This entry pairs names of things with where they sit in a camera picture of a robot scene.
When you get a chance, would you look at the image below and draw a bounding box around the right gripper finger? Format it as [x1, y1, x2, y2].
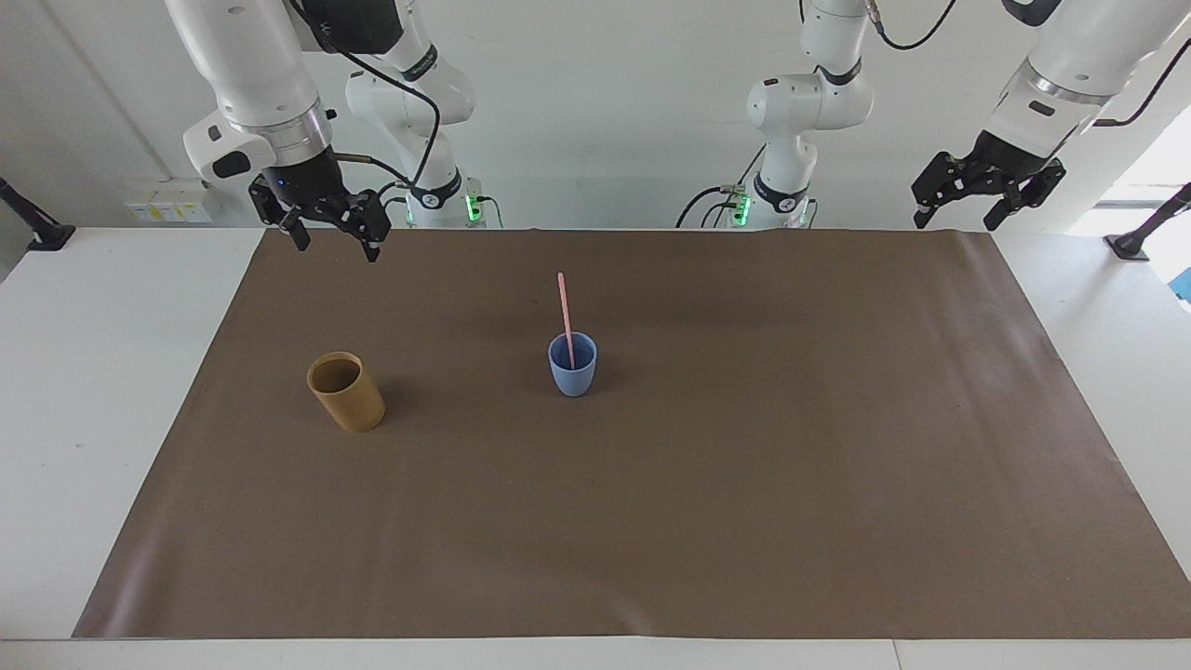
[324, 189, 393, 264]
[248, 177, 313, 253]

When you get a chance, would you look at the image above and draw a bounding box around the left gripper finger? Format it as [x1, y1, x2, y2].
[983, 160, 1068, 233]
[911, 150, 980, 230]

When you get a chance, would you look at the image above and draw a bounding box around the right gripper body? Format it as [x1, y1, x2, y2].
[268, 146, 350, 213]

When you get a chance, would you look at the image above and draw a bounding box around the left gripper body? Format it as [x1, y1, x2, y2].
[970, 129, 1060, 188]

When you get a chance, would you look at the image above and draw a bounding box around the tan brown cup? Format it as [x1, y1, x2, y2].
[306, 351, 387, 435]

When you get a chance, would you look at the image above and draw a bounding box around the pink chopstick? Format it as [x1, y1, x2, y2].
[556, 272, 577, 369]

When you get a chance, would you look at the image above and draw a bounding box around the blue cup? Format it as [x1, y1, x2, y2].
[547, 331, 599, 399]

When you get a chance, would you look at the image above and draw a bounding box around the black stand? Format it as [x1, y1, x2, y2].
[1104, 181, 1191, 262]
[0, 176, 77, 253]

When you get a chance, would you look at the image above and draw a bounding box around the black cable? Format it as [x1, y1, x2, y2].
[290, 0, 443, 198]
[676, 184, 748, 230]
[868, 0, 960, 53]
[1092, 35, 1191, 128]

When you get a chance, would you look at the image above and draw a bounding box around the white wall socket strip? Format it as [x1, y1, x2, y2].
[125, 190, 214, 225]

